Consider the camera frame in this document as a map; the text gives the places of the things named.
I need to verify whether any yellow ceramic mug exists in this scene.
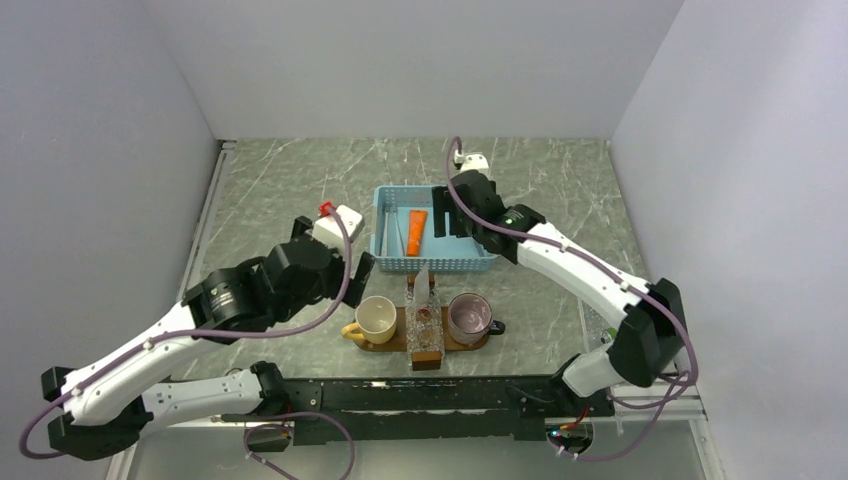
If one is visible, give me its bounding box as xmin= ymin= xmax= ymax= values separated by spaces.
xmin=341 ymin=296 xmax=397 ymax=345

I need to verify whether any light blue plastic basket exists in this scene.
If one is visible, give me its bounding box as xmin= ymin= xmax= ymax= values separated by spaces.
xmin=368 ymin=185 xmax=495 ymax=273

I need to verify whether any brown oval wooden tray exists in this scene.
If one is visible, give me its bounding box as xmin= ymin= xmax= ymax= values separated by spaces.
xmin=351 ymin=307 xmax=489 ymax=352

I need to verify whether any clear holder with brown ends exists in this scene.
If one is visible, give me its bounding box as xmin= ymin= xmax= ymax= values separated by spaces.
xmin=404 ymin=270 xmax=445 ymax=372

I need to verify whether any mauve ceramic cup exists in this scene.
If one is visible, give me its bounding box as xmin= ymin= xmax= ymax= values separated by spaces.
xmin=447 ymin=293 xmax=506 ymax=346

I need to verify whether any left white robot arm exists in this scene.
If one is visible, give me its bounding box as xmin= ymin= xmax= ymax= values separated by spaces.
xmin=41 ymin=205 xmax=374 ymax=461

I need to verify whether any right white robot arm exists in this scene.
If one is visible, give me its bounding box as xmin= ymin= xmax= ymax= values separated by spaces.
xmin=431 ymin=170 xmax=698 ymax=415

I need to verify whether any orange toothpaste tube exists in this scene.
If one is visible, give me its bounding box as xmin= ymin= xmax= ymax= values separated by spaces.
xmin=406 ymin=209 xmax=428 ymax=257

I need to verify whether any light blue toothbrush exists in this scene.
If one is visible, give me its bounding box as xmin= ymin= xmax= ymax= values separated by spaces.
xmin=392 ymin=208 xmax=406 ymax=257

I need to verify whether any clear plastic container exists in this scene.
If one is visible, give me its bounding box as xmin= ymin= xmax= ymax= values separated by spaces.
xmin=578 ymin=300 xmax=617 ymax=353

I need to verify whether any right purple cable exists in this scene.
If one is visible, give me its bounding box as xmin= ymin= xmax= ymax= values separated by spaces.
xmin=445 ymin=136 xmax=700 ymax=464

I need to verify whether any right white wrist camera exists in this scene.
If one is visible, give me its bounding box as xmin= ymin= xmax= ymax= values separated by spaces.
xmin=453 ymin=152 xmax=490 ymax=176

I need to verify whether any aluminium frame rail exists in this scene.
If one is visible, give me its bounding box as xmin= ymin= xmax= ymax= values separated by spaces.
xmin=166 ymin=140 xmax=237 ymax=332

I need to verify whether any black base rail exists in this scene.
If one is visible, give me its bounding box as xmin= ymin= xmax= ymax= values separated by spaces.
xmin=285 ymin=374 xmax=615 ymax=446

